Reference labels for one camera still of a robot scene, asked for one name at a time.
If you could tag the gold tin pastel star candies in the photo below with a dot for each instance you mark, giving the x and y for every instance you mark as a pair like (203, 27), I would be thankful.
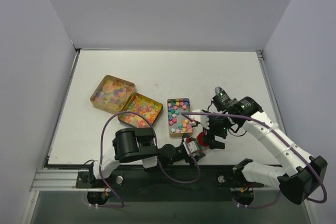
(177, 123)

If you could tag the aluminium frame rail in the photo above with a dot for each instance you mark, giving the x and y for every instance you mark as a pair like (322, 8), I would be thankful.
(57, 179)

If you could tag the red jar lid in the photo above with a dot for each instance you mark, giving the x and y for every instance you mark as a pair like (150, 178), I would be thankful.
(200, 140)

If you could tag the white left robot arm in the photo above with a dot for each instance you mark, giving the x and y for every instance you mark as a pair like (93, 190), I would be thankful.
(130, 145)

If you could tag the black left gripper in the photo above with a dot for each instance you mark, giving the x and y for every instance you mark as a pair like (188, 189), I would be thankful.
(188, 154)

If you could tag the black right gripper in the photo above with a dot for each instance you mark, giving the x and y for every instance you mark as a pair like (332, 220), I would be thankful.
(214, 135)

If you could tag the gold tin neon star candies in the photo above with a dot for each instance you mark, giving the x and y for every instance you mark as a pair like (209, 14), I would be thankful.
(146, 107)

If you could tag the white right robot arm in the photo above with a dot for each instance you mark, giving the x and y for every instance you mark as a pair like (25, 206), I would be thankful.
(299, 173)

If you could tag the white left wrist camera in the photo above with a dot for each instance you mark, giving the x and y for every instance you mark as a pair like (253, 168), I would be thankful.
(191, 147)

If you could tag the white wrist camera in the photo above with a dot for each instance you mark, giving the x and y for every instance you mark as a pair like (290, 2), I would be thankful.
(191, 147)
(199, 117)

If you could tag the shiny metal scoop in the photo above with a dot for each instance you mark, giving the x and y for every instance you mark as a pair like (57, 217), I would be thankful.
(218, 90)

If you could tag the gold tin popsicle candies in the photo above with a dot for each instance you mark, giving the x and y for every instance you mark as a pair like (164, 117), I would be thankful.
(112, 94)

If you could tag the clear glass jar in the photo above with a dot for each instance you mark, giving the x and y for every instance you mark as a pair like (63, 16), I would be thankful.
(201, 151)

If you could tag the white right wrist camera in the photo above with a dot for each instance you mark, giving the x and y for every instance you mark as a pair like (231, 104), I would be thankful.
(199, 117)

